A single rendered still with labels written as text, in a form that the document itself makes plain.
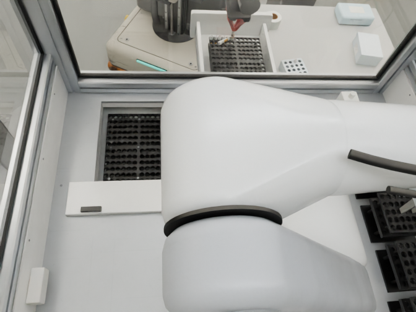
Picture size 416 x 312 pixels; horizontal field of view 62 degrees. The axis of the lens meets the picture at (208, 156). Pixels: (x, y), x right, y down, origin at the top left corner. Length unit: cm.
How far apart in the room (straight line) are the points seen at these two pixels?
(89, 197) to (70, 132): 20
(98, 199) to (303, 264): 62
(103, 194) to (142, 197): 9
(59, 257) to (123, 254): 14
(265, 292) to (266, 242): 3
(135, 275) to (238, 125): 57
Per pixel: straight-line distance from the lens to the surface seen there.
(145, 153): 95
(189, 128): 28
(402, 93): 113
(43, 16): 86
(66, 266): 83
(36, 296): 77
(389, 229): 87
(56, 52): 93
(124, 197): 84
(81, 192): 86
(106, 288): 80
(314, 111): 29
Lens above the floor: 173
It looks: 61 degrees down
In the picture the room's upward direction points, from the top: 12 degrees clockwise
